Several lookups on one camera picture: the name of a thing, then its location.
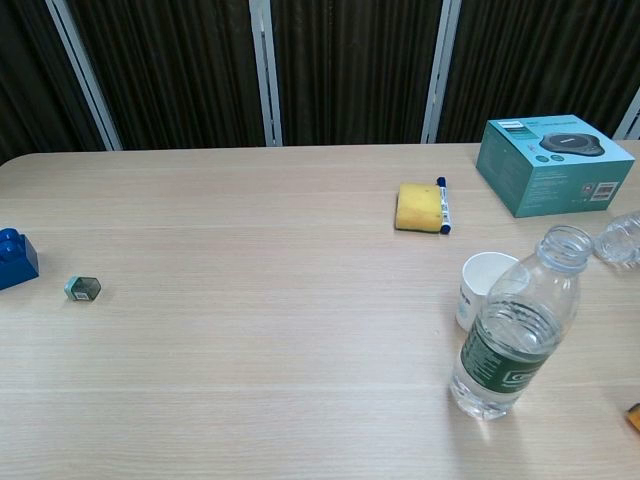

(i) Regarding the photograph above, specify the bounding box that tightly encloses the blue toy building brick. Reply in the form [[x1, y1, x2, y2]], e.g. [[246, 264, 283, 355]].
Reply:
[[0, 227, 40, 292]]

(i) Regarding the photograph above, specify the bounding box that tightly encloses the blue whiteboard marker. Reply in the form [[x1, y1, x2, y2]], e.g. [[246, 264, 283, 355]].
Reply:
[[436, 176, 454, 235]]

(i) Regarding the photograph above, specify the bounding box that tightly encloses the small green box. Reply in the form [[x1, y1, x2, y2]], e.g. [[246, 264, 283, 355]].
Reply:
[[63, 275, 103, 303]]

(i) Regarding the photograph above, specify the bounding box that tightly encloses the dark fabric partition panel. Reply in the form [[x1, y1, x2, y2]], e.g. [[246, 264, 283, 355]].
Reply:
[[437, 0, 640, 144], [0, 0, 107, 166], [67, 0, 266, 150], [271, 0, 444, 147]]

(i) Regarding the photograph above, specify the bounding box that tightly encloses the grey metal partition post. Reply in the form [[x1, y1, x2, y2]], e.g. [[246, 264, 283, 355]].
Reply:
[[44, 0, 124, 151], [248, 0, 284, 147], [421, 0, 462, 145], [613, 89, 640, 141]]

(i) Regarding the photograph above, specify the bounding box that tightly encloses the yellow sponge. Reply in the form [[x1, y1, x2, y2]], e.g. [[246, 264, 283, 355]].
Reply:
[[394, 182, 445, 232]]

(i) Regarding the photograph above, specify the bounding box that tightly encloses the clear plastic bottle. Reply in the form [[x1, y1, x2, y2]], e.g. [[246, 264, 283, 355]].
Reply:
[[594, 209, 640, 271]]

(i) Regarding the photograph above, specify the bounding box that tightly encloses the white paper cup blue flower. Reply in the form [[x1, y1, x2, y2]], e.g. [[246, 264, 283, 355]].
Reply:
[[454, 252, 521, 332]]

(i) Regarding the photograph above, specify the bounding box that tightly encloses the water bottle green label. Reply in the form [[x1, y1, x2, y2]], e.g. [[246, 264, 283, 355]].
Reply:
[[448, 224, 595, 421]]

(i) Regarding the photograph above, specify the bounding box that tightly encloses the teal speaker product box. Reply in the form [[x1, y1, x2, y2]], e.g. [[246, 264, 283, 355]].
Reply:
[[474, 114, 636, 219]]

